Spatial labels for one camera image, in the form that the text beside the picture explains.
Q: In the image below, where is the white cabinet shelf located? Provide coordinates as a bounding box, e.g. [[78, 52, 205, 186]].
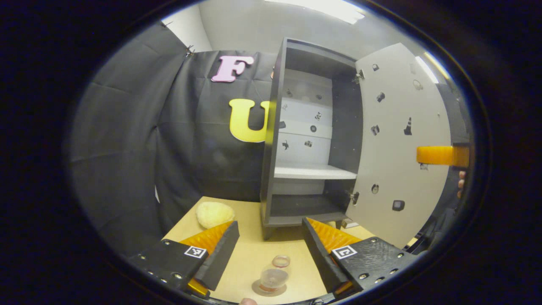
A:
[[274, 163, 357, 180]]

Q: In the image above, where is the white cabinet door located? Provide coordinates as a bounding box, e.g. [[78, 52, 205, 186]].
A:
[[345, 42, 453, 250]]

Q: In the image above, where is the round brown coaster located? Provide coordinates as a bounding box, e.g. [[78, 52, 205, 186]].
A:
[[252, 277, 288, 297]]

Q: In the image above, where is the long ceiling light panel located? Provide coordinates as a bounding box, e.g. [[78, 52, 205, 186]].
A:
[[265, 0, 365, 25]]

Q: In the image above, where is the dark grey cabinet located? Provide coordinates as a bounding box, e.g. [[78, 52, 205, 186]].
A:
[[259, 37, 367, 241]]

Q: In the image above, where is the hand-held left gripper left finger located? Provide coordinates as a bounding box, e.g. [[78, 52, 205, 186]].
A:
[[127, 220, 241, 301]]

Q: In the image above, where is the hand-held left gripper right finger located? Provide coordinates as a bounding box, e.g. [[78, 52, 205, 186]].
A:
[[301, 218, 418, 300]]

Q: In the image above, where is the pale yellow lumpy sponge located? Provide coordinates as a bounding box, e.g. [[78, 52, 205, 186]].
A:
[[196, 201, 235, 230]]

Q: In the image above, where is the clear plastic bottle red label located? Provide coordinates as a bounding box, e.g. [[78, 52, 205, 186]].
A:
[[258, 255, 292, 294]]

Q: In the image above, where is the black backdrop cloth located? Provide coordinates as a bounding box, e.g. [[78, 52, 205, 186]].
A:
[[64, 21, 471, 255]]

